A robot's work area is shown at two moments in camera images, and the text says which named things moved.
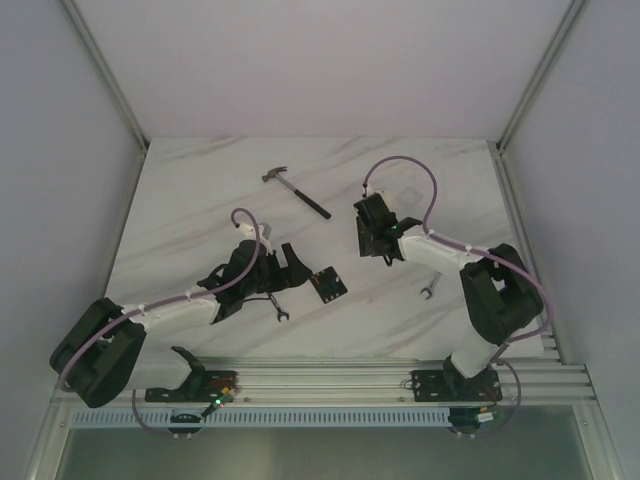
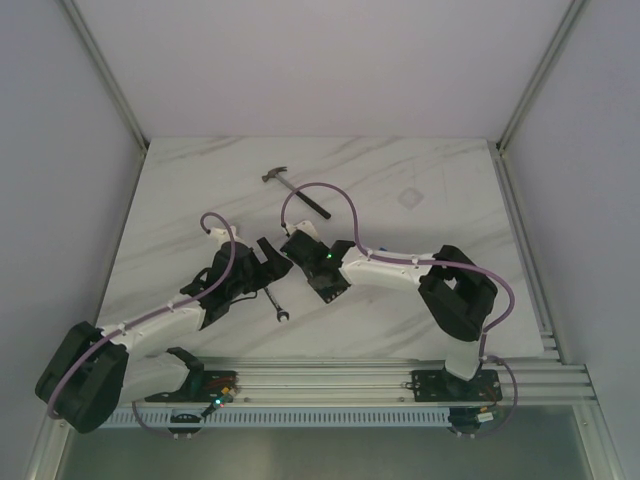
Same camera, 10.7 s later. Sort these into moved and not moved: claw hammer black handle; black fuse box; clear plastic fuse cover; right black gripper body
Moved: right black gripper body
Not moved: clear plastic fuse cover; black fuse box; claw hammer black handle
